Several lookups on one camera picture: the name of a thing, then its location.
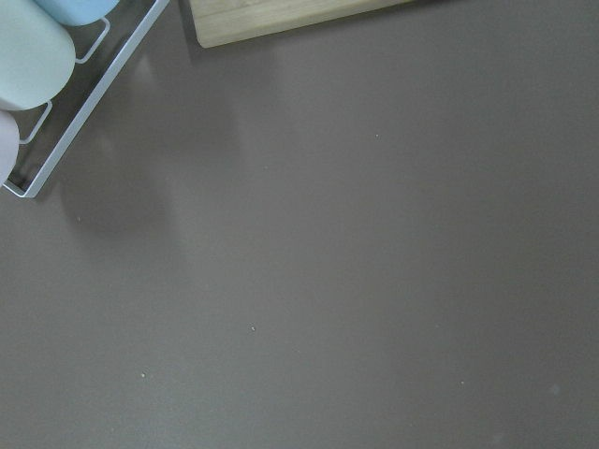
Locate pink cup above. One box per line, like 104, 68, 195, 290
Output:
0, 110, 20, 183

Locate wooden cutting board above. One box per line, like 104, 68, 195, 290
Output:
189, 0, 402, 48

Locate white cup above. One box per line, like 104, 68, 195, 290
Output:
1, 1, 75, 110

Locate blue cup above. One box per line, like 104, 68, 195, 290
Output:
35, 0, 119, 26

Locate white wire cup rack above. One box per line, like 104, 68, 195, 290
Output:
1, 1, 167, 198

